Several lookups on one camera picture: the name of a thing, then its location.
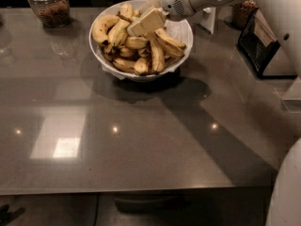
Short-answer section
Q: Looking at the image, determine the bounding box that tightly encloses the large left banana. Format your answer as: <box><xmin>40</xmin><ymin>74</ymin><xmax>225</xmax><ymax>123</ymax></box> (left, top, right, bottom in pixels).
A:
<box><xmin>92</xmin><ymin>14</ymin><xmax>119</xmax><ymax>46</ymax></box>

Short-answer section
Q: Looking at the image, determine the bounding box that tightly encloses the front stubby banana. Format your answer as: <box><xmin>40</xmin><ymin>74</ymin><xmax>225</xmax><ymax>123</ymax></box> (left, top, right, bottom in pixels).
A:
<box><xmin>134</xmin><ymin>57</ymin><xmax>150</xmax><ymax>75</ymax></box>

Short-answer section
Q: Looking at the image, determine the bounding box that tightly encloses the white bowl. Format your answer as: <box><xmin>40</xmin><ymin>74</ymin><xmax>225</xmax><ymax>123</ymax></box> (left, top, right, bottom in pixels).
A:
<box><xmin>89</xmin><ymin>0</ymin><xmax>193</xmax><ymax>82</ymax></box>

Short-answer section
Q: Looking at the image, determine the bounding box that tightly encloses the right curved banana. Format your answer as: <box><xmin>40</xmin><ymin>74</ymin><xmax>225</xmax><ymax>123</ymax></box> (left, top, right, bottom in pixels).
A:
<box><xmin>154</xmin><ymin>28</ymin><xmax>186</xmax><ymax>49</ymax></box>

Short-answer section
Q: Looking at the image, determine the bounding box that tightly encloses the white sign stand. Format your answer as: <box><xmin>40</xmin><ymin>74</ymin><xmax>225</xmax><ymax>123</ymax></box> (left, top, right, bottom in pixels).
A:
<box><xmin>189</xmin><ymin>8</ymin><xmax>216</xmax><ymax>34</ymax></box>

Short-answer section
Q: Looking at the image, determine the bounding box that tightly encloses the middle short banana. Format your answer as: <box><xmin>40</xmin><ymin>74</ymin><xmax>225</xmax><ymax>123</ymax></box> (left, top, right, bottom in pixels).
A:
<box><xmin>125</xmin><ymin>36</ymin><xmax>149</xmax><ymax>49</ymax></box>

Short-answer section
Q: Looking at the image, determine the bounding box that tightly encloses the front bottom banana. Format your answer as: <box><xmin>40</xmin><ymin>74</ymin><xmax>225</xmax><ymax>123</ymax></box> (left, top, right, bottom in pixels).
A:
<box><xmin>113</xmin><ymin>57</ymin><xmax>135</xmax><ymax>73</ymax></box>

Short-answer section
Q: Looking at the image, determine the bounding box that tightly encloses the black wire packet rack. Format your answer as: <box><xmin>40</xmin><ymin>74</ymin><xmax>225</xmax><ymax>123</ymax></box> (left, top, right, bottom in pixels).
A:
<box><xmin>238</xmin><ymin>8</ymin><xmax>297</xmax><ymax>79</ymax></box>

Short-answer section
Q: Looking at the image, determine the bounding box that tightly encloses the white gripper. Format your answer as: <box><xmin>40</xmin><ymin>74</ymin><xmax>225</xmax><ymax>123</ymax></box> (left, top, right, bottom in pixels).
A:
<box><xmin>127</xmin><ymin>0</ymin><xmax>217</xmax><ymax>36</ymax></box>

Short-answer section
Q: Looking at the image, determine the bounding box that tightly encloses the glass granola jar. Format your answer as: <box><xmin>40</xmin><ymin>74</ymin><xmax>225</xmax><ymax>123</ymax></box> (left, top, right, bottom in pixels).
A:
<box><xmin>27</xmin><ymin>0</ymin><xmax>70</xmax><ymax>27</ymax></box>
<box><xmin>232</xmin><ymin>0</ymin><xmax>257</xmax><ymax>29</ymax></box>

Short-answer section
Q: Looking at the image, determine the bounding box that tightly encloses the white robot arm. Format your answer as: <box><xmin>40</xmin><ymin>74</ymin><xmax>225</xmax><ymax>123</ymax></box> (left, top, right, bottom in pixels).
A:
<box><xmin>128</xmin><ymin>0</ymin><xmax>301</xmax><ymax>226</ymax></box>

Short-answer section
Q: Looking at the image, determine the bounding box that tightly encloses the long central banana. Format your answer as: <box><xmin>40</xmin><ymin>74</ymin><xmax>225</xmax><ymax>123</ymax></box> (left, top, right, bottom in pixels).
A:
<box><xmin>118</xmin><ymin>13</ymin><xmax>166</xmax><ymax>75</ymax></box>

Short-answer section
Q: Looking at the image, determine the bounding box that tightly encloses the top back banana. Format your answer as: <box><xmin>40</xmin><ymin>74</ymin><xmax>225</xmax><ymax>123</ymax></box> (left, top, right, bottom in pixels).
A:
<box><xmin>120</xmin><ymin>3</ymin><xmax>134</xmax><ymax>19</ymax></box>

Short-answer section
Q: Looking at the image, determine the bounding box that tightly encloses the upright centre banana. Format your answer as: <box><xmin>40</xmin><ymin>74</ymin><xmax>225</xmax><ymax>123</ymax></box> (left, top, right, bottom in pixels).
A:
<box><xmin>108</xmin><ymin>19</ymin><xmax>130</xmax><ymax>47</ymax></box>

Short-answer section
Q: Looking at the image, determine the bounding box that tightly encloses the right glass granola jar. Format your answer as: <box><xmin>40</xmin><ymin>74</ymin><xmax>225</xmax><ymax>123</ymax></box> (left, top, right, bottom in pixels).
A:
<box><xmin>232</xmin><ymin>0</ymin><xmax>257</xmax><ymax>29</ymax></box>

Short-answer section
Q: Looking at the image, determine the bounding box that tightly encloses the right lower banana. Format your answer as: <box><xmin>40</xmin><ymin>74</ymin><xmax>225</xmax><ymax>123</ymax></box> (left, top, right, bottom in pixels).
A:
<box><xmin>157</xmin><ymin>38</ymin><xmax>184</xmax><ymax>57</ymax></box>

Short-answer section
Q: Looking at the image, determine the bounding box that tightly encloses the left glass granola jar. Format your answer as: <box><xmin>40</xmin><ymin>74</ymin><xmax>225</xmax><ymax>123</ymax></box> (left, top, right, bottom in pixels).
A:
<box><xmin>27</xmin><ymin>0</ymin><xmax>70</xmax><ymax>27</ymax></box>

